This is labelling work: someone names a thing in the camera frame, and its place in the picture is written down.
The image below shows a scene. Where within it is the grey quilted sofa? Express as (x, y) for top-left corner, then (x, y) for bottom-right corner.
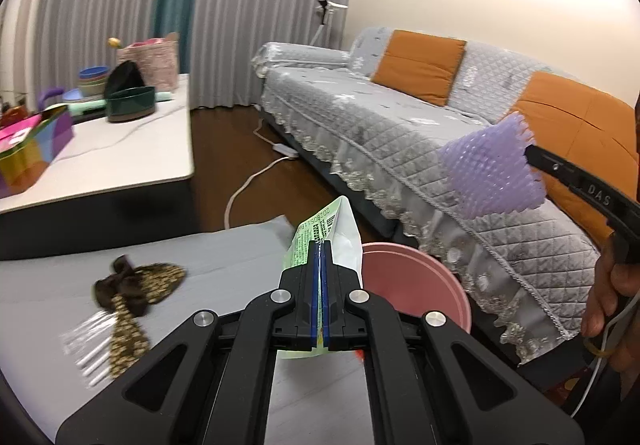
(251, 26), (640, 366)

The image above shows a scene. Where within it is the colourful tin box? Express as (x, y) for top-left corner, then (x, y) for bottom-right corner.
(0, 106), (76, 200)

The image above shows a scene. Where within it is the green printed packet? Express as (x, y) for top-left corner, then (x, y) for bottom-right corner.
(277, 196), (362, 361)

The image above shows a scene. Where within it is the dark green round bowl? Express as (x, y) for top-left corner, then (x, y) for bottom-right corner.
(105, 86), (157, 123)

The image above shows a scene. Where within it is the mint green tray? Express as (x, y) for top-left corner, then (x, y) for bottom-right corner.
(67, 92), (173, 115)

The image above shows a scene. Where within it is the person's right hand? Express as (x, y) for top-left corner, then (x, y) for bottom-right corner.
(582, 231), (640, 372)

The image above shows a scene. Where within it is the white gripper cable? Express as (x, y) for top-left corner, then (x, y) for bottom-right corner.
(567, 290), (640, 421)

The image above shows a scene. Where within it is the white standing air conditioner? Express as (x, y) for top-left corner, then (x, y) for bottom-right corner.
(0, 0), (56, 96)

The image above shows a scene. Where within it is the grey curtain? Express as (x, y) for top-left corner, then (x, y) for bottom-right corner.
(15, 0), (362, 111)

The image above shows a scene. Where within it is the white floor stand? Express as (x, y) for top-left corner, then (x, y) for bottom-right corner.
(307, 0), (348, 48)

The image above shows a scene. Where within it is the grey table mat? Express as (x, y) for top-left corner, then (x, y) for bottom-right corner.
(0, 216), (371, 445)

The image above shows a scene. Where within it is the pink plastic bin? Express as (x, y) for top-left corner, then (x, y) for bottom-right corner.
(359, 241), (472, 333)

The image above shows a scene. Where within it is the orange cushion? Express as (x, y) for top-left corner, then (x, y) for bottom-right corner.
(372, 29), (467, 107)
(517, 72), (640, 246)

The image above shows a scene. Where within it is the pink flat box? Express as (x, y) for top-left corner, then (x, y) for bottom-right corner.
(0, 122), (41, 156)

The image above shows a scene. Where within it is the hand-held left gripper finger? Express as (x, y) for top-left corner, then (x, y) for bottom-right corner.
(55, 240), (321, 445)
(321, 240), (586, 445)

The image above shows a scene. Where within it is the pink lace bag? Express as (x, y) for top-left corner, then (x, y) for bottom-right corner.
(116, 32), (180, 92)

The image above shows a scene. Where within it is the clear bag of white sticks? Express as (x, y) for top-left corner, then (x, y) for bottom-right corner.
(60, 312), (118, 386)

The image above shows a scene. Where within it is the brown sequined hair bow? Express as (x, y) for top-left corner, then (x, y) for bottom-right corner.
(92, 256), (187, 376)

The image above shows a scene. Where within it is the stack of pastel bowls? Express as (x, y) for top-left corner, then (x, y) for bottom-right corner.
(77, 66), (112, 98)

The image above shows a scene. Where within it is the white marble coffee table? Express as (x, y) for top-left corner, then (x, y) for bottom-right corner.
(0, 72), (196, 261)

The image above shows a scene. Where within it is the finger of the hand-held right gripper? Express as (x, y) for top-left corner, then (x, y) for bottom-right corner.
(525, 145), (640, 226)

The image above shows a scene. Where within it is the purple bubble wrap piece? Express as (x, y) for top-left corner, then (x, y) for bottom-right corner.
(440, 112), (547, 218)

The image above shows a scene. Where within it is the purple plastic item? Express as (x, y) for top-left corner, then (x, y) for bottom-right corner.
(37, 86), (65, 113)

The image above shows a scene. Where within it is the white power strip cable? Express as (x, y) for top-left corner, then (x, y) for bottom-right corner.
(223, 120), (298, 231)

